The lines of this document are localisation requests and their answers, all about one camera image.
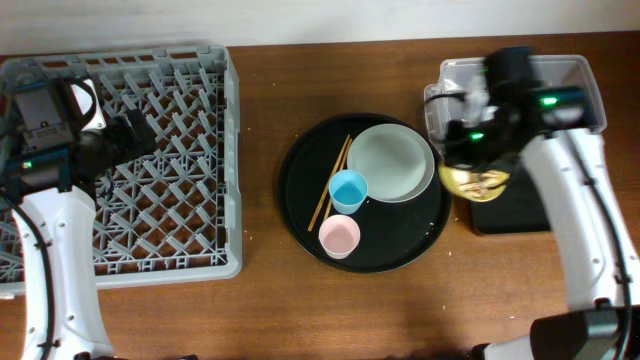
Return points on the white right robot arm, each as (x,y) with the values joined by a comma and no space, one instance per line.
(552,132)

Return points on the rectangular black tray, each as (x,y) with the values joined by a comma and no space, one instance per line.
(519,209)

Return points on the rice and peanut shell scraps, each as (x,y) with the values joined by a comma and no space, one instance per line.
(485,186)

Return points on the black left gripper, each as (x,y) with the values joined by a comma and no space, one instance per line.
(130,147)

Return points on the wooden chopstick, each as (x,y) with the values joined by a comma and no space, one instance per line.
(333,181)
(326,187)

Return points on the yellow bowl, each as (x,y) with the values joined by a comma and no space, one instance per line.
(452,178)

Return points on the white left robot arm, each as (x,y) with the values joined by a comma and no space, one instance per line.
(55,143)

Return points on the pink plastic cup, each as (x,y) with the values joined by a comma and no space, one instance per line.
(339,235)

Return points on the blue plastic cup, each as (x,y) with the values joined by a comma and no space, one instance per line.
(350,192)

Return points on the grey plastic dishwasher rack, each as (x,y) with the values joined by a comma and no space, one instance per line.
(174,216)

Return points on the round black tray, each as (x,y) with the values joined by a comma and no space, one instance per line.
(392,235)

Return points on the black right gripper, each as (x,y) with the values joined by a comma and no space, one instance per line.
(454,153)

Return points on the wooden chopstick right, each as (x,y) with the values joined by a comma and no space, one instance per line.
(333,181)

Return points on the clear plastic bin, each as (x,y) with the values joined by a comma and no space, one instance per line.
(445,99)

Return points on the grey-white plate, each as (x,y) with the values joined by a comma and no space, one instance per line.
(395,160)

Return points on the wooden chopstick left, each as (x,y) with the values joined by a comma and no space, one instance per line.
(326,187)

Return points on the crumpled white tissue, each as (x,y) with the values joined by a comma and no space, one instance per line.
(476,108)

